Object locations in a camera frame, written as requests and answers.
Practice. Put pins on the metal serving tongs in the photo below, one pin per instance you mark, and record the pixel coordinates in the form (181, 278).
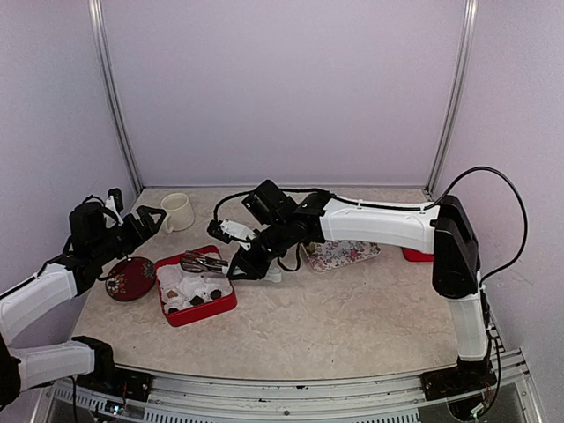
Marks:
(192, 261)

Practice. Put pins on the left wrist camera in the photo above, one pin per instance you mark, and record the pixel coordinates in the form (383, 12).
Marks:
(114, 203)

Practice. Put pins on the red chocolate box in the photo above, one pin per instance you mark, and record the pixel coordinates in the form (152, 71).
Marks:
(188, 297)

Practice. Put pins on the left aluminium frame post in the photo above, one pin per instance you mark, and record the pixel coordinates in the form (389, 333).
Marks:
(95, 8)

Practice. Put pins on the right aluminium frame post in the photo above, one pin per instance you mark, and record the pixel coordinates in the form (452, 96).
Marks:
(471, 10)

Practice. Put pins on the red box lid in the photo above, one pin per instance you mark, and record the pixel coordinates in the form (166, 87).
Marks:
(414, 256)

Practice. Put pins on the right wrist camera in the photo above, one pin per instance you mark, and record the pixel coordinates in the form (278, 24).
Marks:
(228, 230)

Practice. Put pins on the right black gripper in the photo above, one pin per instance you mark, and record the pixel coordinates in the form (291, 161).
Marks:
(256, 269)

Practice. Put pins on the red floral round tin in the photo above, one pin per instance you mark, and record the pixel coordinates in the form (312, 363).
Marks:
(130, 279)

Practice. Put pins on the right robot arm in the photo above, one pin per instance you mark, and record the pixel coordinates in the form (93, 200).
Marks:
(441, 230)

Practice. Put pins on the dark dome chocolate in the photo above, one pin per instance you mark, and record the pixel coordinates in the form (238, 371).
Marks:
(217, 294)

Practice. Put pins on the aluminium frame post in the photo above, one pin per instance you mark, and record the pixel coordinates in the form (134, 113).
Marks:
(471, 10)
(95, 8)

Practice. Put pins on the floral rectangular tray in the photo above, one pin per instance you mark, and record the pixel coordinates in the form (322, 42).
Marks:
(332, 255)

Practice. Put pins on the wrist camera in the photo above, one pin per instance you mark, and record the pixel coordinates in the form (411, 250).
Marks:
(228, 230)
(114, 203)

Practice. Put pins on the cream ceramic mug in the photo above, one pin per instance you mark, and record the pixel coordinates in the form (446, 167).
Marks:
(180, 215)

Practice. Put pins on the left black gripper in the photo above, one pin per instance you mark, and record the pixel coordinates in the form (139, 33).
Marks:
(142, 233)

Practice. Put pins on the front aluminium rail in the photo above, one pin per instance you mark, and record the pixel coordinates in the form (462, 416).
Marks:
(190, 398)

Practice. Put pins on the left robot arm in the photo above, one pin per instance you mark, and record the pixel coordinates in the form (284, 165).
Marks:
(98, 235)

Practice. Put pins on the dark square chocolate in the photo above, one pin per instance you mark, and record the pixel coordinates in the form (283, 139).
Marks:
(195, 301)

